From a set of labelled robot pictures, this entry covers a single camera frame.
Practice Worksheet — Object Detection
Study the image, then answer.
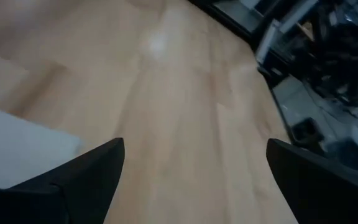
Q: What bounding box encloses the small black box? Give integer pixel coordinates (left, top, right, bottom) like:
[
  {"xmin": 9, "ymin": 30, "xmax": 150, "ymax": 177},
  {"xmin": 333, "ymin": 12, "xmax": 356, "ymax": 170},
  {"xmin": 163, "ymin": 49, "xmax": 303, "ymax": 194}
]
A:
[{"xmin": 290, "ymin": 117, "xmax": 326, "ymax": 147}]

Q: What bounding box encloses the black equipment clutter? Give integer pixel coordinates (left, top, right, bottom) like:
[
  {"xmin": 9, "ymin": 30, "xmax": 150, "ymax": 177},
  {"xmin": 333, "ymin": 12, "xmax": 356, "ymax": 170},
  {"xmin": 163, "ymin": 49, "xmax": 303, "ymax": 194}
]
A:
[{"xmin": 290, "ymin": 0, "xmax": 358, "ymax": 131}]

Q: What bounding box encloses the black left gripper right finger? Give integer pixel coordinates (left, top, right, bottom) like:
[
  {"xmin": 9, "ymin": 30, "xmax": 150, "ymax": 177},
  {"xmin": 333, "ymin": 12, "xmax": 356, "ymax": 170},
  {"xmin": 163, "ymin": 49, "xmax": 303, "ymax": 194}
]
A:
[{"xmin": 265, "ymin": 138, "xmax": 358, "ymax": 224}]

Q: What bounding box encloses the white folded cloth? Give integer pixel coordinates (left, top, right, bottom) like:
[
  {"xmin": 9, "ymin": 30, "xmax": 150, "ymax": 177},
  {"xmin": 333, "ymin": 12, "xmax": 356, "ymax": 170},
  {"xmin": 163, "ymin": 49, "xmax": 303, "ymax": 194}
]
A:
[{"xmin": 0, "ymin": 104, "xmax": 83, "ymax": 190}]

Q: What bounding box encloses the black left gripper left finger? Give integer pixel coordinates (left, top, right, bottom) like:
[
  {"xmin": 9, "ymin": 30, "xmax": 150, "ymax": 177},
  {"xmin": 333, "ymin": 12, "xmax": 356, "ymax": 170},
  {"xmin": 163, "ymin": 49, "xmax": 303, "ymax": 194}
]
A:
[{"xmin": 0, "ymin": 138, "xmax": 126, "ymax": 224}]

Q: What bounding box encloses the white frame post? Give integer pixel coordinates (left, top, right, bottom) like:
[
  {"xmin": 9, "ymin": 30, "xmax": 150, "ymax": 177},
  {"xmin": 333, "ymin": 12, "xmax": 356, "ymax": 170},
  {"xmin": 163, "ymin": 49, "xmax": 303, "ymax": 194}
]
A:
[{"xmin": 255, "ymin": 0, "xmax": 319, "ymax": 65}]

